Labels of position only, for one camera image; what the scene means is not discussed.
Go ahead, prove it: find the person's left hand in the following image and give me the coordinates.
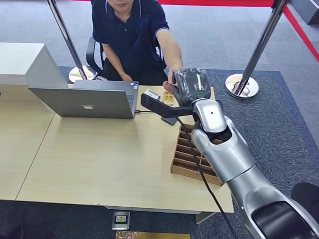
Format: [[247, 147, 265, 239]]
[[163, 66, 184, 94]]

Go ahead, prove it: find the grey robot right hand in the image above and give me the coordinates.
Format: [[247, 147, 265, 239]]
[[172, 68, 212, 107]]

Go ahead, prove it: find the person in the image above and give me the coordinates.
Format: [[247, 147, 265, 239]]
[[91, 0, 184, 94]]

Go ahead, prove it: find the wooden slotted card tray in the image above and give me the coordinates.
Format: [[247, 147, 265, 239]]
[[170, 123, 225, 187]]

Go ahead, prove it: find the gold clear small box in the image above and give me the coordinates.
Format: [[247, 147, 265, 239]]
[[162, 92, 175, 107]]

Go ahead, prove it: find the black external drive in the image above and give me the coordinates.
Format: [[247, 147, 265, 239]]
[[160, 116, 178, 126]]

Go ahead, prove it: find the black office chair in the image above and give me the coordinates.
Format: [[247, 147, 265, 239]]
[[85, 35, 105, 75]]

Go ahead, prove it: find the grey laptop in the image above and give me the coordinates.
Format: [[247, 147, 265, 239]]
[[29, 80, 140, 120]]

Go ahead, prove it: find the light wooden desk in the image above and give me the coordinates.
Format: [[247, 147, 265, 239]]
[[16, 85, 234, 225], [0, 84, 57, 201]]

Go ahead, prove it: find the dark blue rug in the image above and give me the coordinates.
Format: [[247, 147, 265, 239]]
[[0, 66, 319, 239]]

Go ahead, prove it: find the white cabinet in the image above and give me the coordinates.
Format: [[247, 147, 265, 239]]
[[0, 43, 68, 89]]

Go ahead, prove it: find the silver floor socket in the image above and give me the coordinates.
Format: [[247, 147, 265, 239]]
[[111, 211, 131, 231]]

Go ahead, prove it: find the red barrier belt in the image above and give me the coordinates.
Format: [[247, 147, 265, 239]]
[[158, 0, 319, 64]]

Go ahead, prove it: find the gold floor plate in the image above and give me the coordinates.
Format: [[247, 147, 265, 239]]
[[115, 231, 191, 239]]

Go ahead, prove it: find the grey box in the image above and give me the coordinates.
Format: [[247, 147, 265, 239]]
[[289, 0, 319, 26]]

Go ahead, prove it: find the black round object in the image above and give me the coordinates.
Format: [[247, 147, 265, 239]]
[[291, 182, 319, 222]]

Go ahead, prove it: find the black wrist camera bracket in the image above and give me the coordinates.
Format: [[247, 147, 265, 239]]
[[141, 89, 200, 119]]

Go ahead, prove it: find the chrome stanchion post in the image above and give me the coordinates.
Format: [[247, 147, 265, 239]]
[[225, 0, 287, 100], [47, 0, 96, 84]]

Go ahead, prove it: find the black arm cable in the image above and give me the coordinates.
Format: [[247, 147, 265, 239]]
[[174, 115, 239, 239]]

